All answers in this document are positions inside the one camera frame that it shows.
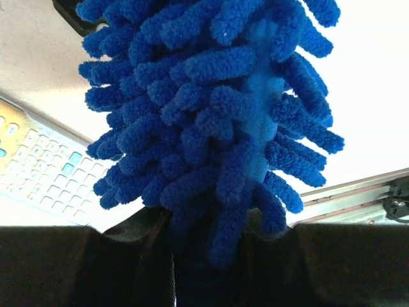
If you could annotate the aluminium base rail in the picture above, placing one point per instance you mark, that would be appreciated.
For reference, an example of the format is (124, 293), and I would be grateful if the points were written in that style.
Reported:
(374, 200)

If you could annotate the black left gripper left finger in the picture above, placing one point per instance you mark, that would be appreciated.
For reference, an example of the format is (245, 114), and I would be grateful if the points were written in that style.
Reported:
(129, 264)

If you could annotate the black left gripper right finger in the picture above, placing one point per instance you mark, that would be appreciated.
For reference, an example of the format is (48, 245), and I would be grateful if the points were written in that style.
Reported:
(324, 265)

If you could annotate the black binder clip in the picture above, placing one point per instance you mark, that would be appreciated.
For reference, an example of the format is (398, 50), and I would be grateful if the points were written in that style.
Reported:
(66, 9)

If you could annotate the blue microfiber duster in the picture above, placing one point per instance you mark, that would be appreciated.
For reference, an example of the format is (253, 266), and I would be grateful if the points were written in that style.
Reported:
(208, 103)

